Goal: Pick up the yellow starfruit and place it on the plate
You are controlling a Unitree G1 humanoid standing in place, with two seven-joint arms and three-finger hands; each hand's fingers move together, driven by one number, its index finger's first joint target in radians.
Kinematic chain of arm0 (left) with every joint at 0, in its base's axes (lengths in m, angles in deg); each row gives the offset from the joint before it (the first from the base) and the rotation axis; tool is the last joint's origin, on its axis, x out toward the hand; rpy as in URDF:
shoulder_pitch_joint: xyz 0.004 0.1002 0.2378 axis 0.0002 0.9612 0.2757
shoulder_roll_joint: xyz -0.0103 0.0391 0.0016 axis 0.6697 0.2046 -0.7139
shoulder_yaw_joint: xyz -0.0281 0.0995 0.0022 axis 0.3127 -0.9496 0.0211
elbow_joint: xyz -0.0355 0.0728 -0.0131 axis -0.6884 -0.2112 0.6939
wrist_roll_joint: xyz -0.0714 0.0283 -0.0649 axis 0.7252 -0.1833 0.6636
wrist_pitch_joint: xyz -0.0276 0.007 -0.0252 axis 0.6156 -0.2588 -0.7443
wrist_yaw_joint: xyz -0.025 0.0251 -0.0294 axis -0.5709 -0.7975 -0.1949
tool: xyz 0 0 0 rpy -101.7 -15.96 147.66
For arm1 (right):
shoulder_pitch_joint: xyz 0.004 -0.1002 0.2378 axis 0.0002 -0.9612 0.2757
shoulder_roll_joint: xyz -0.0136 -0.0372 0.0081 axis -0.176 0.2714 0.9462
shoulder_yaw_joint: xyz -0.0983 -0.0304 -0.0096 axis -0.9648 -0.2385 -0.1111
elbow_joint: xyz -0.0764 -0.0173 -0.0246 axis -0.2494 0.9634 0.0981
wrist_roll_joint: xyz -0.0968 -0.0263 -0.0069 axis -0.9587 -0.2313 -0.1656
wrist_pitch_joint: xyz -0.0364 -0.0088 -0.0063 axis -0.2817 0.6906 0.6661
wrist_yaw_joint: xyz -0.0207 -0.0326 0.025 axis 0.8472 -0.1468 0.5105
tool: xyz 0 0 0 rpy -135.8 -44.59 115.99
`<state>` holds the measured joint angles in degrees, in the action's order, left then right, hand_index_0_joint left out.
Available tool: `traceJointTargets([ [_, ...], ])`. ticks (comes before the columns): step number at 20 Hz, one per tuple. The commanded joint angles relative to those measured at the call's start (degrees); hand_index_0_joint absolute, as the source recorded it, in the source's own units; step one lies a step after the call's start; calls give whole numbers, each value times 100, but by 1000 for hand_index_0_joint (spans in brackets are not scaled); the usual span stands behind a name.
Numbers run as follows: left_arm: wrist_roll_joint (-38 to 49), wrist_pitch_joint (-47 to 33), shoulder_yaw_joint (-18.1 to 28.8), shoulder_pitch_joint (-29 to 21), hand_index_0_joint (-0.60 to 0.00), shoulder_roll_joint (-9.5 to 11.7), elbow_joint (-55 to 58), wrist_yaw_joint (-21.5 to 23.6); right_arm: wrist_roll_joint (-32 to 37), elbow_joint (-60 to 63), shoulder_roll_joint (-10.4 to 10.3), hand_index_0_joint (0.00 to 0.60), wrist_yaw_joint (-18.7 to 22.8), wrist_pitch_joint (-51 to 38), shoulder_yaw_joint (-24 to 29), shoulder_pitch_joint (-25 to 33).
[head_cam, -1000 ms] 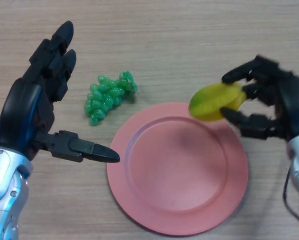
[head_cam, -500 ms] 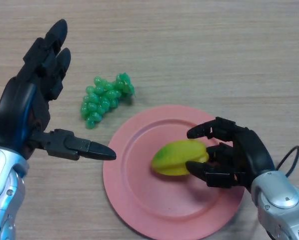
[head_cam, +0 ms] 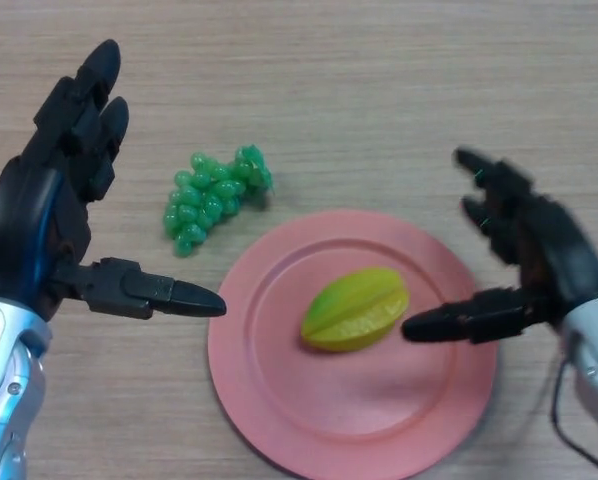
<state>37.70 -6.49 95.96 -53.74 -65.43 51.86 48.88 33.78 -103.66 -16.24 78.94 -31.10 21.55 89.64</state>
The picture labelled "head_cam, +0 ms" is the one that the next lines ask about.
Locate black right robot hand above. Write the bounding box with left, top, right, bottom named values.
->
left=401, top=146, right=598, bottom=346

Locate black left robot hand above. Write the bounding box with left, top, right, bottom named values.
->
left=0, top=38, right=228, bottom=322

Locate yellow starfruit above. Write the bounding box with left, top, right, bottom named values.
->
left=300, top=266, right=411, bottom=354

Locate pink round plate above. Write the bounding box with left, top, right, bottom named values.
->
left=207, top=209, right=499, bottom=467

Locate green grape bunch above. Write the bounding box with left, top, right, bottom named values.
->
left=162, top=143, right=275, bottom=260

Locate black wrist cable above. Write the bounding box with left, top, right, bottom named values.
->
left=549, top=349, right=598, bottom=475

